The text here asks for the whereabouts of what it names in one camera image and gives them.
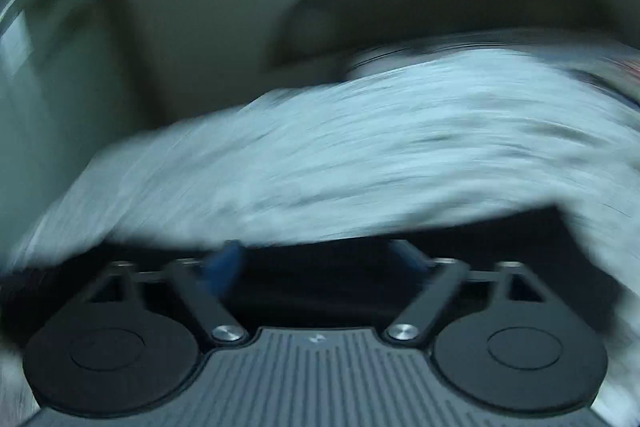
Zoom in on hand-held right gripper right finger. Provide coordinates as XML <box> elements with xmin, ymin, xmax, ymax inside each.
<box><xmin>384</xmin><ymin>239</ymin><xmax>548</xmax><ymax>348</ymax></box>

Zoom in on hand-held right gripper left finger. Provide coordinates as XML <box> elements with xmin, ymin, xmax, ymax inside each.
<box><xmin>90</xmin><ymin>239</ymin><xmax>249</xmax><ymax>348</ymax></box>

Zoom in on black pants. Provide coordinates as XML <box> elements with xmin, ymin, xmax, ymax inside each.
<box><xmin>10</xmin><ymin>204</ymin><xmax>618</xmax><ymax>348</ymax></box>

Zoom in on glass wardrobe door with flowers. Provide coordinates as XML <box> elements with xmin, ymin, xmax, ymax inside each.
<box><xmin>0</xmin><ymin>0</ymin><xmax>126</xmax><ymax>228</ymax></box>

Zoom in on white script-printed bed sheet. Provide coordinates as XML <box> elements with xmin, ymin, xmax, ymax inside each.
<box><xmin>0</xmin><ymin>47</ymin><xmax>640</xmax><ymax>427</ymax></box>

